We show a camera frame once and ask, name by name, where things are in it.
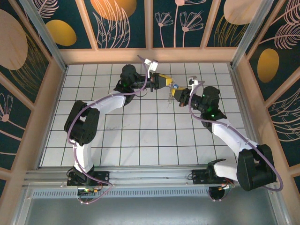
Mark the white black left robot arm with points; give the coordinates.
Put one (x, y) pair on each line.
(105, 104)

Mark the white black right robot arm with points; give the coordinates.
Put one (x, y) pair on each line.
(229, 137)

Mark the grey sheet metal cover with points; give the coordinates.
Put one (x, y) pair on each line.
(150, 211)

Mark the aluminium side rail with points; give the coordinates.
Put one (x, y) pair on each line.
(246, 112)

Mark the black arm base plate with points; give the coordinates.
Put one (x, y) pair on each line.
(198, 177)
(103, 175)

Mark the aluminium corner post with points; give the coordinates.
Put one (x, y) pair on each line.
(45, 35)
(249, 35)

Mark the long aluminium base rail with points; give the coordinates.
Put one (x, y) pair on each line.
(150, 175)

